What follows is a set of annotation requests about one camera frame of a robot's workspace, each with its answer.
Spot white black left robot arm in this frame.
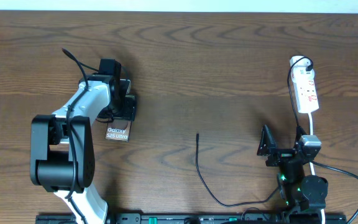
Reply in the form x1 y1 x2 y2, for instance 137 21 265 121
30 75 135 223

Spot black USB charging cable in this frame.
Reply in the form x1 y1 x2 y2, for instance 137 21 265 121
195 55 314 208

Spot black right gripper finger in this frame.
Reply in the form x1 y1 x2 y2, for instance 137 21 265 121
295 125 306 142
257 124 277 156

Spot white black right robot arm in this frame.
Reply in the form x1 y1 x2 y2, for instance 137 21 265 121
257 125 328 213

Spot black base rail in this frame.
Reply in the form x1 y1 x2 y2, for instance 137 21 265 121
34 210 347 224

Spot white power strip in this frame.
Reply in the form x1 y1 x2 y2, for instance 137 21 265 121
291 67 319 114

